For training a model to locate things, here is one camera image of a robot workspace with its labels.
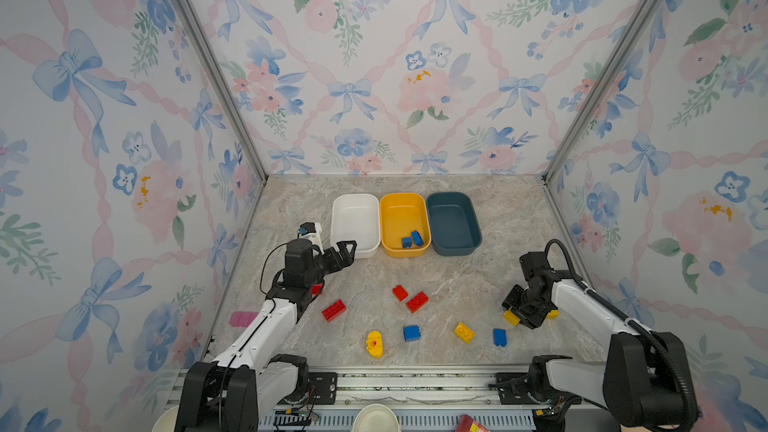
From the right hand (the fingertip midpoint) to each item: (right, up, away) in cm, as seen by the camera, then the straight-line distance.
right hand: (509, 310), depth 87 cm
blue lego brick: (-29, -5, -4) cm, 29 cm away
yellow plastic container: (-29, +23, +20) cm, 42 cm away
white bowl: (-38, -20, -16) cm, 46 cm away
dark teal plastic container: (-12, +24, +17) cm, 32 cm away
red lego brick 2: (-52, +11, -17) cm, 55 cm away
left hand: (-47, +19, -2) cm, 51 cm away
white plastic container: (-46, +26, +21) cm, 57 cm away
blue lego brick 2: (-4, -6, -4) cm, 9 cm away
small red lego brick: (-31, +4, +4) cm, 32 cm away
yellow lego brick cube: (-1, -1, -4) cm, 5 cm away
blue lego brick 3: (-25, +19, +14) cm, 35 cm away
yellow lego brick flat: (-14, -5, -5) cm, 16 cm away
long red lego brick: (-50, 0, -1) cm, 50 cm away
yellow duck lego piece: (-39, -6, -8) cm, 40 cm away
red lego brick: (-26, +2, 0) cm, 27 cm away
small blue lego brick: (-29, +18, +11) cm, 36 cm away
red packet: (-17, -18, -20) cm, 32 cm away
